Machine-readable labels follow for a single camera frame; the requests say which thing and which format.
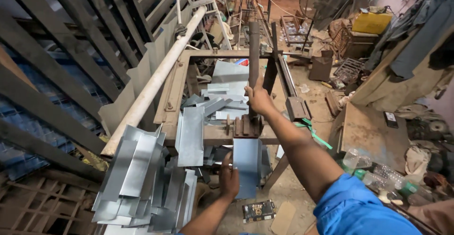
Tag person's left hand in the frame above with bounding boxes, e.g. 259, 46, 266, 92
218, 153, 240, 202

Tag person's right hand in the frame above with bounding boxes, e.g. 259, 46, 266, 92
244, 76, 277, 116

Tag galvanized sheet piece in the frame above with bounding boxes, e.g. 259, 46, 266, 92
233, 138, 263, 200

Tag rusty lever handle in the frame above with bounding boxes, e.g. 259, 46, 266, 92
248, 21, 262, 119

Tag heap of cut sheet offcuts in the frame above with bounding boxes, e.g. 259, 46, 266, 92
180, 60, 251, 126

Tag black printed packet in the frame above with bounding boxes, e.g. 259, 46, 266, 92
242, 199, 277, 224

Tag bent galvanized channel piece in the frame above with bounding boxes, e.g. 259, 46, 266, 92
175, 106, 205, 167

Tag brown cardboard piece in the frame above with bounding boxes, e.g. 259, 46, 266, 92
270, 201, 297, 235

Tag rusty metal box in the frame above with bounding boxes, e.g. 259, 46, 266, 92
308, 50, 334, 82

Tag pile of bent galvanized sheets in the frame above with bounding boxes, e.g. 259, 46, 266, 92
91, 124, 199, 235

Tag dark metal grate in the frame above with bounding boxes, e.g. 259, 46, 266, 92
333, 57, 366, 84

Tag long white pipe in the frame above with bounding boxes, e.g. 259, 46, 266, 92
101, 6, 208, 158

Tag rusty metal work table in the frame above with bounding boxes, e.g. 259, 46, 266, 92
328, 102, 411, 174

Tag leaning wooden board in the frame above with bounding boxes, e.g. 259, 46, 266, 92
350, 25, 454, 113

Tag blue shirt sleeve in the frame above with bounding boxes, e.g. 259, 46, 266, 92
313, 173, 423, 235

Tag black phone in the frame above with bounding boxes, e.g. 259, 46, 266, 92
383, 111, 399, 129

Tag yellow box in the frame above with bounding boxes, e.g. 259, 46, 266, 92
351, 11, 394, 35

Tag clear plastic bottle green cap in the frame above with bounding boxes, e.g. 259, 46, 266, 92
354, 169, 395, 194

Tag clear plastic bottle green label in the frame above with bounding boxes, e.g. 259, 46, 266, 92
373, 163, 420, 194

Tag grey hanging cloth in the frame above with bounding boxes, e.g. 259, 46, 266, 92
365, 0, 454, 80

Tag brown lattice grille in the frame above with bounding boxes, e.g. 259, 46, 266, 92
0, 170, 104, 235

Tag black metal gate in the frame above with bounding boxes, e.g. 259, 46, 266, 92
0, 0, 157, 183

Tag green plastic strap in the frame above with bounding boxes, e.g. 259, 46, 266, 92
294, 118, 333, 150

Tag rusty frame with glass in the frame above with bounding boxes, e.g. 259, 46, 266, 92
280, 14, 315, 48

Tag rusty metal machine frame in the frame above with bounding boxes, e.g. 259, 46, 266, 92
153, 49, 313, 190

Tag white metal frame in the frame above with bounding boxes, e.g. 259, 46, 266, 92
173, 0, 233, 52

